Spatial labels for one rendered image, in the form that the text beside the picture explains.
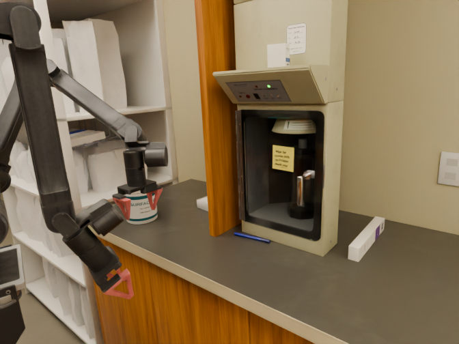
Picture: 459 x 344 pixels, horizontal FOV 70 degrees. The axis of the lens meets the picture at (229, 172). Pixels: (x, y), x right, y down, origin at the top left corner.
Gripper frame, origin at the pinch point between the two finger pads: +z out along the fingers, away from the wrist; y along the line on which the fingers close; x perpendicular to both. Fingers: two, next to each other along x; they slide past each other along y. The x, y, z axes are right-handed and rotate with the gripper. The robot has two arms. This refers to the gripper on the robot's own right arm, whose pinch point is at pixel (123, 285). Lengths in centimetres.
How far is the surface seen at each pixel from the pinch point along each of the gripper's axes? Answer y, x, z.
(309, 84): -15, -65, -19
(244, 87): 5, -60, -22
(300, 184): -12, -53, 6
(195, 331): 7.9, -5.9, 37.7
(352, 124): 5, -99, 17
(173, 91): 106, -80, -9
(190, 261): 8.5, -17.9, 15.5
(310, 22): -9, -78, -31
